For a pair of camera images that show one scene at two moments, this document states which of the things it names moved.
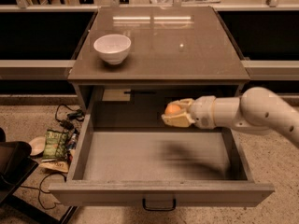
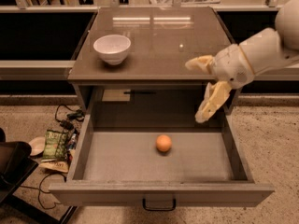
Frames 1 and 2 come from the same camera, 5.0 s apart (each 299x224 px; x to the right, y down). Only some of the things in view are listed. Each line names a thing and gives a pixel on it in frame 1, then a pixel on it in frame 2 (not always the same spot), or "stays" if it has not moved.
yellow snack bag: x=61 y=166 stays
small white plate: x=37 y=146 stays
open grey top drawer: x=158 y=167 stays
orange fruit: x=172 y=108 to x=163 y=143
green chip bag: x=55 y=145 stays
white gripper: x=202 y=112 to x=228 y=65
